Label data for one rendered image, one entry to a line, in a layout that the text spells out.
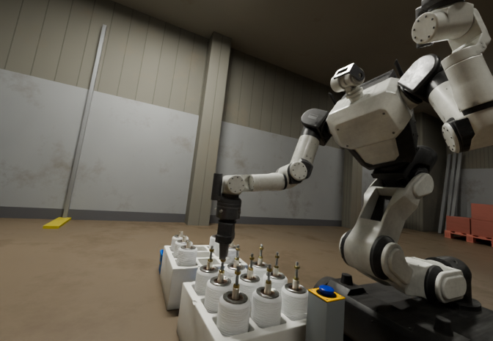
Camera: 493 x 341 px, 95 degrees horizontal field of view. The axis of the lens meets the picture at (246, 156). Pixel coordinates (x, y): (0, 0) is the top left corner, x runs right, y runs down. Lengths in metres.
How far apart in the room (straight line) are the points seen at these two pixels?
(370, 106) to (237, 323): 0.80
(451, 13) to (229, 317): 0.92
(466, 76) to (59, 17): 3.92
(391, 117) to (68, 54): 3.55
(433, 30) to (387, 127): 0.33
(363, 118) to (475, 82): 0.33
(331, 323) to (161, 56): 3.61
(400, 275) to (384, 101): 0.57
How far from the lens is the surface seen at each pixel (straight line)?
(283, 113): 4.34
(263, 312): 0.84
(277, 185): 0.88
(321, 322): 0.76
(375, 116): 0.90
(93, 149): 3.41
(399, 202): 1.01
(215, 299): 0.88
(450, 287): 1.28
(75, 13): 4.01
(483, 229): 6.14
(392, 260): 0.93
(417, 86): 0.89
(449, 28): 0.73
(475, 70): 0.71
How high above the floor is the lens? 0.58
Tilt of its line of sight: 8 degrees up
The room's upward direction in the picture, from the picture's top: 6 degrees clockwise
